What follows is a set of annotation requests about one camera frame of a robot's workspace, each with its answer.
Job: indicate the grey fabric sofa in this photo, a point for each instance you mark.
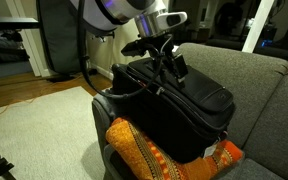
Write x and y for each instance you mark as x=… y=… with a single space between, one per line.
x=247 y=76

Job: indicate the blue lit device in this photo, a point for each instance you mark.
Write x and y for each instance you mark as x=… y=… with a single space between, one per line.
x=266 y=43

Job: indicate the orange patterned pillow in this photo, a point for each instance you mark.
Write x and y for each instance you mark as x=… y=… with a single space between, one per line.
x=140 y=156

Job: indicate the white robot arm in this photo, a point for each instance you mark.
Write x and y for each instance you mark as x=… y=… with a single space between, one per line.
x=117 y=10

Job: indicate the dark garment bag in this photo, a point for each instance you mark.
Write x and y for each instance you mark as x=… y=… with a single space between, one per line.
x=59 y=43

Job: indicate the white luggage tag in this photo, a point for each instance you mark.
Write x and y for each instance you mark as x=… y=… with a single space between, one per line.
x=209 y=151

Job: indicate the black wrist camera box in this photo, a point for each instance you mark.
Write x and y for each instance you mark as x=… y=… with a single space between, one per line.
x=134 y=48

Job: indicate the silver zipper pull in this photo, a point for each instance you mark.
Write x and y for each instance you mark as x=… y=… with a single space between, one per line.
x=159 y=91

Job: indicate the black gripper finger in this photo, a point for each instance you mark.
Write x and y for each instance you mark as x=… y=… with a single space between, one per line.
x=180 y=70
x=164 y=75

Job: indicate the cream floor rug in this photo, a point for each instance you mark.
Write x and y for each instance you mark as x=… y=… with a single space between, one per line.
x=40 y=133

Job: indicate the white window frame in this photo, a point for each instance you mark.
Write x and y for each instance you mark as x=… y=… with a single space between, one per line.
x=257 y=23

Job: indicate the black wall bracket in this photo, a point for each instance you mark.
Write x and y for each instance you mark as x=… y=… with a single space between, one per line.
x=99 y=37

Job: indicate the black fabric wheeled suitcase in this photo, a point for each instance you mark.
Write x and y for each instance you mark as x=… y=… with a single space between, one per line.
x=170 y=126

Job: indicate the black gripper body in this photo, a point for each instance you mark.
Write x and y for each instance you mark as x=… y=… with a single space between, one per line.
x=160 y=48

